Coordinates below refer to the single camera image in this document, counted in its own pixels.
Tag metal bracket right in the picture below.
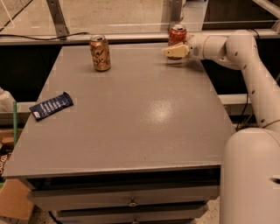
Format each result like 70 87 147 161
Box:
169 0 183 28

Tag red coke can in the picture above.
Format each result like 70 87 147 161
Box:
168 24 187 46

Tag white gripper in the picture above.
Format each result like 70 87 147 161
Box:
163 34 206 60

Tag orange gold soda can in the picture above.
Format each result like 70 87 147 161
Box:
89 35 111 72

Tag drawer knob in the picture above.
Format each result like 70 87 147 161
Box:
129 199 137 207
131 218 139 224

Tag white plastic jug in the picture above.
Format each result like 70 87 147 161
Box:
0 87 16 112

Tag grey drawer cabinet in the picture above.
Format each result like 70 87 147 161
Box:
3 44 233 224

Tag cardboard box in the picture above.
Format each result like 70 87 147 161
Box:
0 179 34 224

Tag lower drawer knob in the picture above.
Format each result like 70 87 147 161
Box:
131 218 139 224

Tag blue snack bar wrapper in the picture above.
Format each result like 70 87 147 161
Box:
29 92 74 121

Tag metal bracket left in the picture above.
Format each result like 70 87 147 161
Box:
46 0 69 40

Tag upper drawer knob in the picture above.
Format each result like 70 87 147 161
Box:
129 199 137 207

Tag green vertical post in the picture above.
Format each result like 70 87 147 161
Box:
12 101 18 146

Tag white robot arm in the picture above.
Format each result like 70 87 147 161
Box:
163 30 280 224

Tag black cable on ledge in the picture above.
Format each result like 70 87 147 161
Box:
0 31 90 41

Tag metal bracket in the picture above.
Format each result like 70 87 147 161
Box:
169 0 183 28
46 0 69 40

